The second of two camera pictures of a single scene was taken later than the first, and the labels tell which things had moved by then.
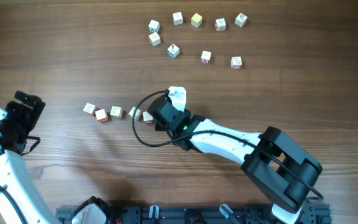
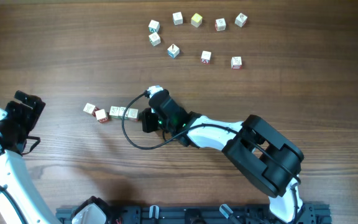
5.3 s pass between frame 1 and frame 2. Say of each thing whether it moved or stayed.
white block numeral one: moved
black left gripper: stayed
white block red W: stayed
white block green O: stayed
